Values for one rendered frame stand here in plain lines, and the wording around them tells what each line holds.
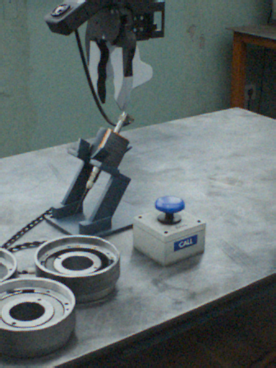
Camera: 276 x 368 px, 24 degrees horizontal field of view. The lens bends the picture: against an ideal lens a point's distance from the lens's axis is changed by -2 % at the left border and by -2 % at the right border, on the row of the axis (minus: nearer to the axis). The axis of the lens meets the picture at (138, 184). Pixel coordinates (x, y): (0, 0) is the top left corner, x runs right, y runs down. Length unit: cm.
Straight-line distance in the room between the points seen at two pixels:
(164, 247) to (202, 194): 25
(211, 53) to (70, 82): 77
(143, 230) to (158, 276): 7
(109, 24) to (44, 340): 43
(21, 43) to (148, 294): 181
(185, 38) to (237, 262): 216
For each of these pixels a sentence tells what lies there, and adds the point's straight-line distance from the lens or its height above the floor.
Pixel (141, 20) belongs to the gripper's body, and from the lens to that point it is 90.
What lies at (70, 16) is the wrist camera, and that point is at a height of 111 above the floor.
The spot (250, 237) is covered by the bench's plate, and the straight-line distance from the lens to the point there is 93.
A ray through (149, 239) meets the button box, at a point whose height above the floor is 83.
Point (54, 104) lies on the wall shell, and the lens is 261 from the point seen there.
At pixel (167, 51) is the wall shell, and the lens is 289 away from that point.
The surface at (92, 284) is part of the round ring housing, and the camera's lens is 75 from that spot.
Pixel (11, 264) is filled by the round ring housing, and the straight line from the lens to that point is 80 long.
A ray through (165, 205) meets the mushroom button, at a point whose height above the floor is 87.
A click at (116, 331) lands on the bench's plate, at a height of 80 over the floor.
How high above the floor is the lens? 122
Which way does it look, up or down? 22 degrees down
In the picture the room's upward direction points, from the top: straight up
